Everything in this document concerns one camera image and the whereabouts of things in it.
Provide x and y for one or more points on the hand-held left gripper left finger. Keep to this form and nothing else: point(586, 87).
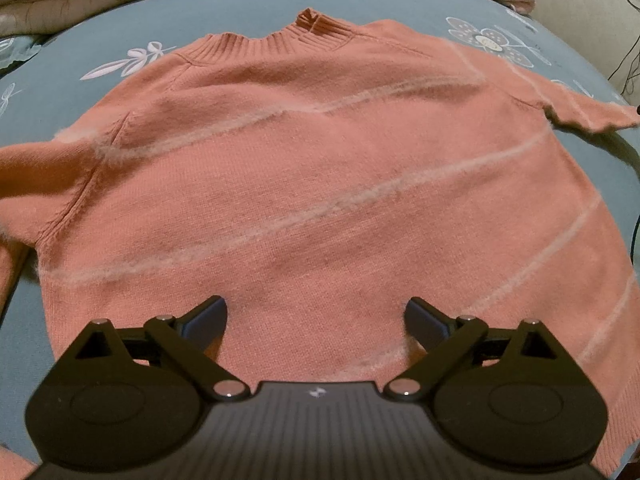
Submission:
point(209, 325)

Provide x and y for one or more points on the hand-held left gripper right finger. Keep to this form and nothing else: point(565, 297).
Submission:
point(425, 325)

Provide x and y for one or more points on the pink knit sweater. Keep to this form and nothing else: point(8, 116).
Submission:
point(320, 185)

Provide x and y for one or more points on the teal floral bed sheet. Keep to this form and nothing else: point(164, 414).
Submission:
point(100, 40)

